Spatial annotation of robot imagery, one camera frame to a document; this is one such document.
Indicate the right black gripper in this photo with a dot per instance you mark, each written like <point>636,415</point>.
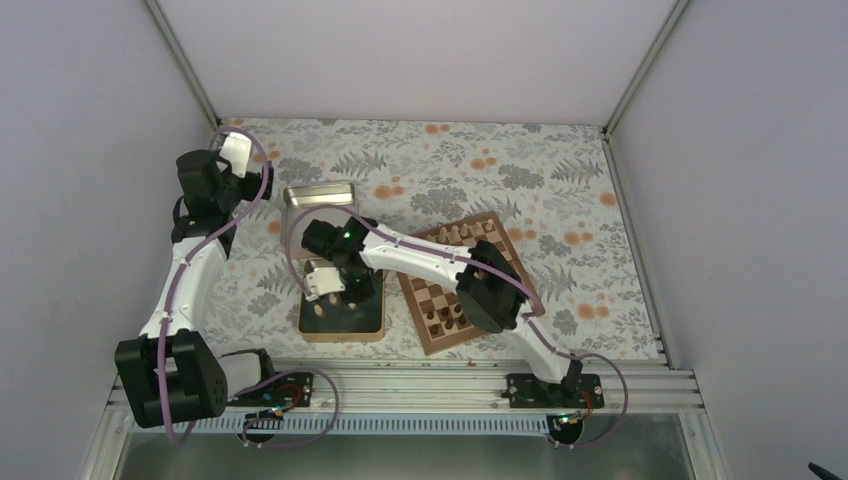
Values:
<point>365,291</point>

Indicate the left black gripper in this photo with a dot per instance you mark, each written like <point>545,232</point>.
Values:
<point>253,190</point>

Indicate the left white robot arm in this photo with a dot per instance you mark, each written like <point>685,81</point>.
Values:
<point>168,372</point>

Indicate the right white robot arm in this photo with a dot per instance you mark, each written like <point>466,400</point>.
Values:
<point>490,291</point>

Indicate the gold tin with pieces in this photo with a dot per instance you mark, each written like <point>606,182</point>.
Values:
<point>329,320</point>

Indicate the floral table mat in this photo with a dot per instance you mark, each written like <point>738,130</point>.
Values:
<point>549,185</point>

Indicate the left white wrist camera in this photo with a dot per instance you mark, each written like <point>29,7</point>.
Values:
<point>237,151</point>

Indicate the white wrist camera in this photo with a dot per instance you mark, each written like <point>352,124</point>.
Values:
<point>321,278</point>
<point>237,151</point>

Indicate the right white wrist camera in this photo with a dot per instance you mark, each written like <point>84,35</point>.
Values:
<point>321,278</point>

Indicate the aluminium front rail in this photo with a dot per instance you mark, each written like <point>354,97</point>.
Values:
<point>456,398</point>

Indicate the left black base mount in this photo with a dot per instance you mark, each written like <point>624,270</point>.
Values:
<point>253,381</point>

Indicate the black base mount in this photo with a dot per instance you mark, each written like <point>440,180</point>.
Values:
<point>253,381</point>
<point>577,390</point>

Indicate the aluminium corner frame post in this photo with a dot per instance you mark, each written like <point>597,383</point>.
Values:
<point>181,60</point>

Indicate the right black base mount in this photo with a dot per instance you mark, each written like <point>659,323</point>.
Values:
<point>577,390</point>

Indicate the right aluminium frame post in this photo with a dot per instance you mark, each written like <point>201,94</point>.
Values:
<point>666,30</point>

